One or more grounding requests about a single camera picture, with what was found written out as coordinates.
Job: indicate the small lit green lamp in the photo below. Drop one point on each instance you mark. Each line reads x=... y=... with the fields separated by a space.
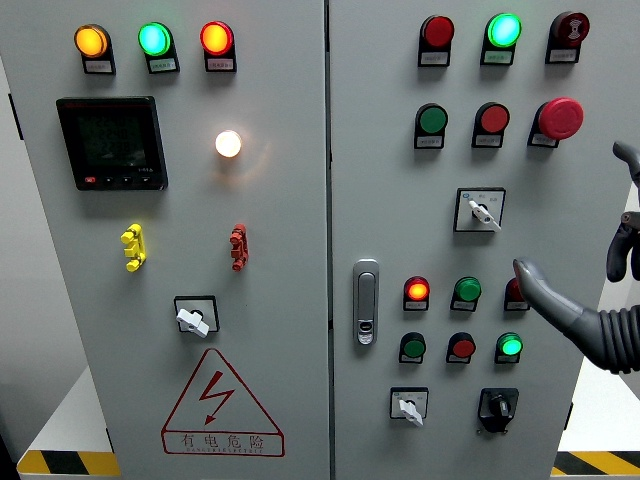
x=509 y=346

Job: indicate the black door hinge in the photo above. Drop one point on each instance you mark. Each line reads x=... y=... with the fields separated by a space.
x=109 y=440
x=16 y=117
x=568 y=415

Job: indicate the small unlit green lamp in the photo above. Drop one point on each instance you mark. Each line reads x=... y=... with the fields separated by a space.
x=468 y=290

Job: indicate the small red push button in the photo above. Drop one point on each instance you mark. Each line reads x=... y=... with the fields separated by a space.
x=463 y=348

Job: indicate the black and yellow striped tape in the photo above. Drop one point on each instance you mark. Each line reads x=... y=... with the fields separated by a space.
x=600 y=462
x=70 y=462

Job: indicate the small lit red lamp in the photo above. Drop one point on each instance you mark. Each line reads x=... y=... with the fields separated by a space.
x=417 y=290

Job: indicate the small green push button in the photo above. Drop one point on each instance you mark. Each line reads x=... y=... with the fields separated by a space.
x=414 y=348

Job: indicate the large red stop button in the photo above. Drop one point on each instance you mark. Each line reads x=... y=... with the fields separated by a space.
x=561 y=117

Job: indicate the silver door lock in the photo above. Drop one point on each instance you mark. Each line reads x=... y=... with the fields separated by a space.
x=365 y=300

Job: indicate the large red push button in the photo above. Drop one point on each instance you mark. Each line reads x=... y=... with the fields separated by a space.
x=494 y=118

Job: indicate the grey cabinet door with lock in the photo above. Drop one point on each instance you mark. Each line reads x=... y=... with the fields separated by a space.
x=390 y=200

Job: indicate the large green push button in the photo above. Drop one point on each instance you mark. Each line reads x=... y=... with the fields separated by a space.
x=432 y=119

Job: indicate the dark red buzzer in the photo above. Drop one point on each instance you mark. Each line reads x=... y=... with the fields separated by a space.
x=572 y=27

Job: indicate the large green lamp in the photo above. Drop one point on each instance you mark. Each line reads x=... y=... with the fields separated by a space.
x=154 y=38
x=504 y=30

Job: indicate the grey cabinet door with display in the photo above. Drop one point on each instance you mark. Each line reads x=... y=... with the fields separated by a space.
x=280 y=225

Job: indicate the large unlit red lamp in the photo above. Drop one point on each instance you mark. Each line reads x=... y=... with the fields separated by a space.
x=438 y=31

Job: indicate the red warning triangle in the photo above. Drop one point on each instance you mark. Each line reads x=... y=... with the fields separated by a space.
x=222 y=442

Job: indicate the white lamp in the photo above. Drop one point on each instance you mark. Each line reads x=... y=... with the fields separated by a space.
x=228 y=144

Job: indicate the large lit red lamp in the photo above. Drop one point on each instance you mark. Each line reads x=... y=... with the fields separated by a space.
x=216 y=38

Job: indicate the black display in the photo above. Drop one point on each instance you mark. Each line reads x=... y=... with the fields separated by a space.
x=112 y=142

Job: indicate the large yellow lamp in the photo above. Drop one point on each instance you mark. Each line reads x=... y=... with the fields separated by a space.
x=91 y=41

